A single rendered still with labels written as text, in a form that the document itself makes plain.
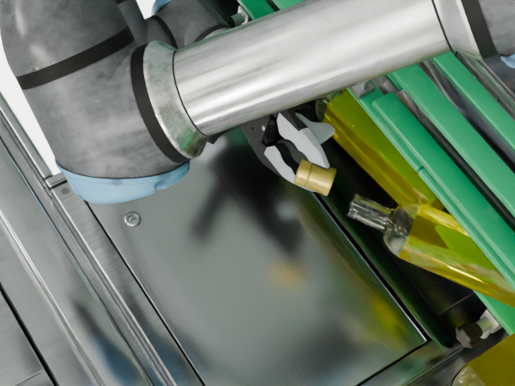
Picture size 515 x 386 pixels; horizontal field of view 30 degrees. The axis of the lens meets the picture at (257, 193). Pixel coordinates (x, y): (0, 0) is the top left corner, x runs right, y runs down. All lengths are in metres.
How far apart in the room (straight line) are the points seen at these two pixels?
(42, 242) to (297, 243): 0.33
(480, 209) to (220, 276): 0.34
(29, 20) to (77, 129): 0.10
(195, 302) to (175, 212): 0.13
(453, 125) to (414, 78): 0.07
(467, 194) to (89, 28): 0.50
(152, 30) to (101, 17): 0.42
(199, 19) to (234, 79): 0.47
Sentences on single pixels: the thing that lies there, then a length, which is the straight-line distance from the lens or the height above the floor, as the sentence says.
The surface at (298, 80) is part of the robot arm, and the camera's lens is 0.84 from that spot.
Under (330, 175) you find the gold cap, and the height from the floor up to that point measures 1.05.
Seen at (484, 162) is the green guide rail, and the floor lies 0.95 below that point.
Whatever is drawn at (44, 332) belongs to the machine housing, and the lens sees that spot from 1.24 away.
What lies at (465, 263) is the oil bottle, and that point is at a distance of 1.14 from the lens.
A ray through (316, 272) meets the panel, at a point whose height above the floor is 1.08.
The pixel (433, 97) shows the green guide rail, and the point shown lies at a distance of 1.11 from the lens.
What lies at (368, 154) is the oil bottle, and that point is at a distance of 1.21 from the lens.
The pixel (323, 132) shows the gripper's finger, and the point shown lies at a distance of 1.20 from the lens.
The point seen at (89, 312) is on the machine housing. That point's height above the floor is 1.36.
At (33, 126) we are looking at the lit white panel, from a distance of 1.36.
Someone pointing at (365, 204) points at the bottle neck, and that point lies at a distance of 1.15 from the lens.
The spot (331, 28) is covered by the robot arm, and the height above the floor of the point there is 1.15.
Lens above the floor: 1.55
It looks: 21 degrees down
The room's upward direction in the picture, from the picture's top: 117 degrees counter-clockwise
